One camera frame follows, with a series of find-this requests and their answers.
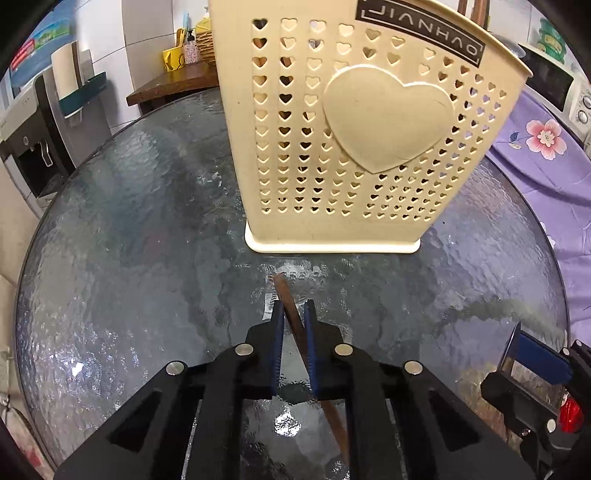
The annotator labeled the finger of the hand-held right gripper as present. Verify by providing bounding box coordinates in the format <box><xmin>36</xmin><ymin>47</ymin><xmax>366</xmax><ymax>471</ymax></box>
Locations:
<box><xmin>516</xmin><ymin>330</ymin><xmax>573</xmax><ymax>385</ymax></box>
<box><xmin>480</xmin><ymin>370</ymin><xmax>561</xmax><ymax>435</ymax></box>

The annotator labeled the water dispenser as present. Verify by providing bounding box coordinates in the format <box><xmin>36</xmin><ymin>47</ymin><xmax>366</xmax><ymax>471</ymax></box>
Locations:
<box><xmin>0</xmin><ymin>73</ymin><xmax>112</xmax><ymax>214</ymax></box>

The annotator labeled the cream plastic utensil holder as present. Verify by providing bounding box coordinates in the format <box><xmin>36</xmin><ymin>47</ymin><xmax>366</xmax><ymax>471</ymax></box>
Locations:
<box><xmin>207</xmin><ymin>0</ymin><xmax>534</xmax><ymax>255</ymax></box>

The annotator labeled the purple floral cloth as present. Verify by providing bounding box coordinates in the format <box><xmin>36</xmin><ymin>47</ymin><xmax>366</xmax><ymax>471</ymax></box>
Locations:
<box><xmin>482</xmin><ymin>87</ymin><xmax>591</xmax><ymax>343</ymax></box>

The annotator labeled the yellow cup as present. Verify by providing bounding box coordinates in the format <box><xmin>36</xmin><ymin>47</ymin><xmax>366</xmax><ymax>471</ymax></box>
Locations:
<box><xmin>161</xmin><ymin>43</ymin><xmax>186</xmax><ymax>73</ymax></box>

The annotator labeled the floral pump bottle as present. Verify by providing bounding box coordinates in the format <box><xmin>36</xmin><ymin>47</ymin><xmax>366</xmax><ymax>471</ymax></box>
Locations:
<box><xmin>182</xmin><ymin>30</ymin><xmax>202</xmax><ymax>66</ymax></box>

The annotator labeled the stack of green packets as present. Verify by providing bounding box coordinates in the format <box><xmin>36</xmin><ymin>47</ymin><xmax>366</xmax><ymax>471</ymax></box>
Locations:
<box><xmin>535</xmin><ymin>18</ymin><xmax>567</xmax><ymax>54</ymax></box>

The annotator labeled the beige cloth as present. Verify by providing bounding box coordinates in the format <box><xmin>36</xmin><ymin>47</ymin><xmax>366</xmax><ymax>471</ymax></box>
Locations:
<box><xmin>0</xmin><ymin>159</ymin><xmax>40</xmax><ymax>324</ymax></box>

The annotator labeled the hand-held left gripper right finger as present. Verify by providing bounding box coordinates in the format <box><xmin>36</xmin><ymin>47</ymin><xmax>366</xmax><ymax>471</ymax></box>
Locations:
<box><xmin>302</xmin><ymin>299</ymin><xmax>536</xmax><ymax>480</ymax></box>

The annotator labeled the wooden washstand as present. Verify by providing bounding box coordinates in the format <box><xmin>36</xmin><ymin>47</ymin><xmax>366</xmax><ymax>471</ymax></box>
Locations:
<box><xmin>126</xmin><ymin>62</ymin><xmax>221</xmax><ymax>112</ymax></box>

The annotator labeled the metal spoon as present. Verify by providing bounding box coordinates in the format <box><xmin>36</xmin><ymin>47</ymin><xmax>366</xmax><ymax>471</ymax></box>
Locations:
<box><xmin>498</xmin><ymin>320</ymin><xmax>523</xmax><ymax>376</ymax></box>

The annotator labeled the white microwave oven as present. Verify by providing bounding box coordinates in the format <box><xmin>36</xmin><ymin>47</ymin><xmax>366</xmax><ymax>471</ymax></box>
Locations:
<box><xmin>519</xmin><ymin>42</ymin><xmax>591</xmax><ymax>136</ymax></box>

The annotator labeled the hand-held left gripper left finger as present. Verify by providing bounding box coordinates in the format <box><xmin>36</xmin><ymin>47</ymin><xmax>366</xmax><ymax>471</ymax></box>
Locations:
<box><xmin>55</xmin><ymin>300</ymin><xmax>287</xmax><ymax>480</ymax></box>

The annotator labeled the blue water jug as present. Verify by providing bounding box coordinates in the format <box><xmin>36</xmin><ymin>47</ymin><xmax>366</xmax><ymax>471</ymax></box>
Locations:
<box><xmin>8</xmin><ymin>8</ymin><xmax>71</xmax><ymax>89</ymax></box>

